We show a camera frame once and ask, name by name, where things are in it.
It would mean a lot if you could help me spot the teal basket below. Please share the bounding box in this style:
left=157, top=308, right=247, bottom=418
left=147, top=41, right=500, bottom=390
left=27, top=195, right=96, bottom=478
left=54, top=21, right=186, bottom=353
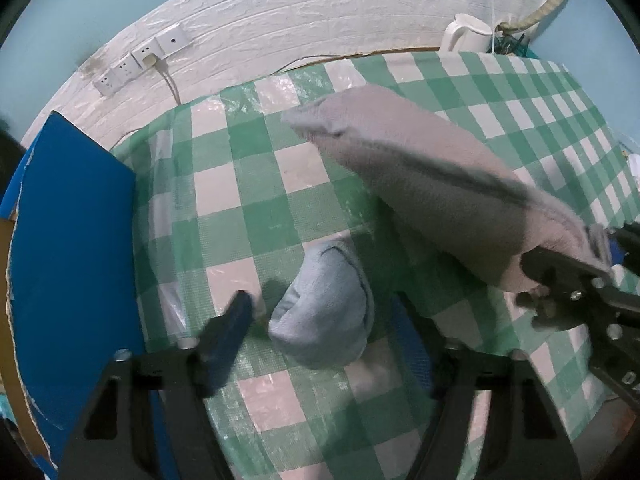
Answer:
left=495, top=30, right=537, bottom=58

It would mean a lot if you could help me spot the grey towel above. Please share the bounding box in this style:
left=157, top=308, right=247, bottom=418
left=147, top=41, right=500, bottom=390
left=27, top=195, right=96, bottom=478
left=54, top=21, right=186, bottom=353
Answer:
left=282, top=85, right=613, bottom=293

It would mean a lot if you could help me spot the white electric kettle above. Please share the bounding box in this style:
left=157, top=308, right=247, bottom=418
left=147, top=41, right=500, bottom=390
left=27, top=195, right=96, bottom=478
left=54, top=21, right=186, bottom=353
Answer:
left=440, top=14, right=493, bottom=53

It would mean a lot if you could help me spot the plug cable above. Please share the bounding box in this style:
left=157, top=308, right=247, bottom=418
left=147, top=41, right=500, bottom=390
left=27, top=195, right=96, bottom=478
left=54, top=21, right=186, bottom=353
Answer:
left=154, top=62, right=182, bottom=106

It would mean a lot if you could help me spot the thin white cord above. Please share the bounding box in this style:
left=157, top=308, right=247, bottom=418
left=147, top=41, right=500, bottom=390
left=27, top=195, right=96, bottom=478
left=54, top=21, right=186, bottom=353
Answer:
left=487, top=0, right=499, bottom=53

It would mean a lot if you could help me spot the white wall socket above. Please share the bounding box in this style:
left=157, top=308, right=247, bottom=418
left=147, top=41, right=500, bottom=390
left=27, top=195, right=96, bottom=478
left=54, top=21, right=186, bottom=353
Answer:
left=94, top=70, right=123, bottom=96
left=131, top=44, right=166, bottom=68
left=156, top=29, right=192, bottom=53
left=112, top=57, right=141, bottom=81

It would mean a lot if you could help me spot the blue cardboard box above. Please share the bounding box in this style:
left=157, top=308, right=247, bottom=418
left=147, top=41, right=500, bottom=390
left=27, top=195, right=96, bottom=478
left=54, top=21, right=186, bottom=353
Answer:
left=0, top=110, right=146, bottom=480

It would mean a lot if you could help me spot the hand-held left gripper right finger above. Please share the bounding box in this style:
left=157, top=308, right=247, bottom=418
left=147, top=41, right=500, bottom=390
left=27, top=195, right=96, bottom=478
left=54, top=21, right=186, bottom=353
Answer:
left=396, top=292, right=581, bottom=480

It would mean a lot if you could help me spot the beige hose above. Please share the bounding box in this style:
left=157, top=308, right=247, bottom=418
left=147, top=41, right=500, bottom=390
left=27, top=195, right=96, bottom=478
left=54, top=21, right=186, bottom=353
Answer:
left=500, top=0, right=578, bottom=36

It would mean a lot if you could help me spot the green checkered tablecloth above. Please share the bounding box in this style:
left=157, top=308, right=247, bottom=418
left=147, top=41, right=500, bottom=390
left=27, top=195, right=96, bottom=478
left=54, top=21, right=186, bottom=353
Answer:
left=110, top=50, right=640, bottom=480

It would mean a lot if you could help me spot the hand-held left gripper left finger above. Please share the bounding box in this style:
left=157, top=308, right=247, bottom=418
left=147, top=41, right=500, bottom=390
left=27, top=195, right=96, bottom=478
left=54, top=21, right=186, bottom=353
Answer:
left=57, top=290, right=254, bottom=480

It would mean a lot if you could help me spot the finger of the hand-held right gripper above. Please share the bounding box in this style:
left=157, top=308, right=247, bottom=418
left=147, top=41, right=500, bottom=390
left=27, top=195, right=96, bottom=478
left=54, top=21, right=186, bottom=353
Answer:
left=515, top=246, right=640, bottom=331
left=607, top=227, right=640, bottom=267

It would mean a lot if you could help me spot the light blue cloth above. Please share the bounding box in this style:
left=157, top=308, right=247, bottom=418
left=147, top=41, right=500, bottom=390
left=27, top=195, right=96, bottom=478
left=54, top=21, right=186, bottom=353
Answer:
left=267, top=240, right=376, bottom=368

